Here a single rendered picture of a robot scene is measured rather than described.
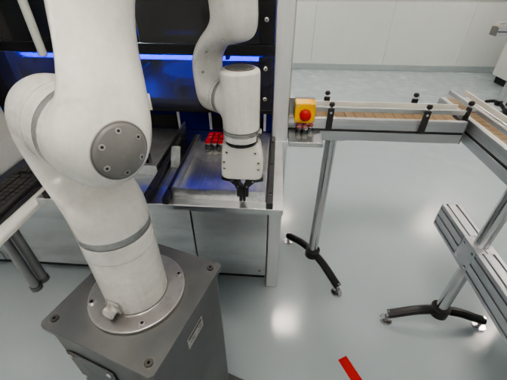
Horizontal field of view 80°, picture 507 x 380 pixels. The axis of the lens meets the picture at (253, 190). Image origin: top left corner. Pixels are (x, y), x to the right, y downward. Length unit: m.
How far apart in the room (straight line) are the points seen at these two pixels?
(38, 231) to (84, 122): 1.54
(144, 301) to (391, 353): 1.26
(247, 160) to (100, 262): 0.37
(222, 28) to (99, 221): 0.38
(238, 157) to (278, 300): 1.10
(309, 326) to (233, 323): 0.37
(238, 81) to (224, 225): 0.90
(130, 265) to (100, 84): 0.30
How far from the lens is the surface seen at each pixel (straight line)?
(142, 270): 0.57
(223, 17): 0.60
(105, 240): 0.51
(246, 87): 0.63
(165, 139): 1.20
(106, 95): 0.38
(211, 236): 1.48
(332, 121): 1.23
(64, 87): 0.39
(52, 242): 1.90
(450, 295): 1.63
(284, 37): 1.03
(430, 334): 1.79
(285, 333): 1.59
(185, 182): 0.93
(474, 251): 1.42
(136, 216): 0.51
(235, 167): 0.73
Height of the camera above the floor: 1.40
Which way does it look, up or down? 36 degrees down
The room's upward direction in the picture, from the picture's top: straight up
